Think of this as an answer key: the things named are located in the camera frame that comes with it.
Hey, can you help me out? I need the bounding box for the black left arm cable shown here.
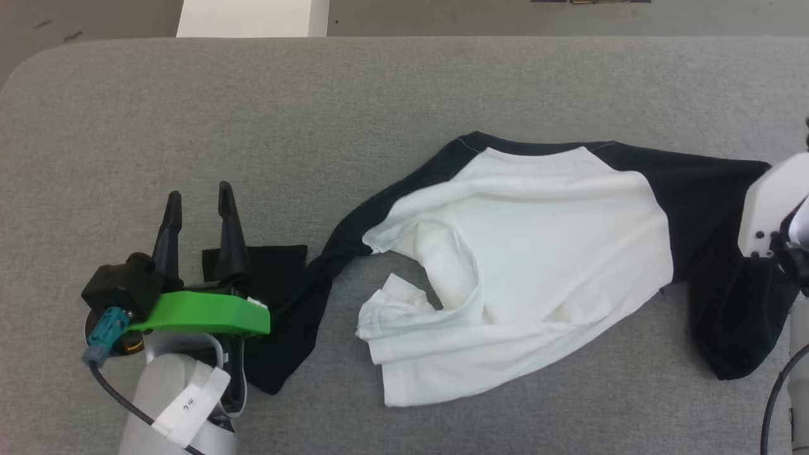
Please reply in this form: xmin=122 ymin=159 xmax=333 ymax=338
xmin=82 ymin=307 xmax=209 ymax=455

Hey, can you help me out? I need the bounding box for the black and white raglan shirt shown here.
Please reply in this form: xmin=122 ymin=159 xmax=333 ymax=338
xmin=202 ymin=130 xmax=802 ymax=408

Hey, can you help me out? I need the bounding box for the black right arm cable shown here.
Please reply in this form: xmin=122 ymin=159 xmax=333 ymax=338
xmin=760 ymin=343 xmax=809 ymax=455

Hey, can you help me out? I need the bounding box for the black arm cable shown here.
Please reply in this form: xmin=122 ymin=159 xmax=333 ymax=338
xmin=760 ymin=343 xmax=809 ymax=455
xmin=82 ymin=307 xmax=209 ymax=455

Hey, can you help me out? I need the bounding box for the white box pedestal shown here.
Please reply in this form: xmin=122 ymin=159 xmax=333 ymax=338
xmin=175 ymin=0 xmax=331 ymax=38

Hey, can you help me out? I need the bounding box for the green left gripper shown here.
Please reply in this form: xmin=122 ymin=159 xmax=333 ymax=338
xmin=125 ymin=181 xmax=272 ymax=337

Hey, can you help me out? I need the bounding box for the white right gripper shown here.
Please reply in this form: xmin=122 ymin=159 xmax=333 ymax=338
xmin=737 ymin=151 xmax=809 ymax=260

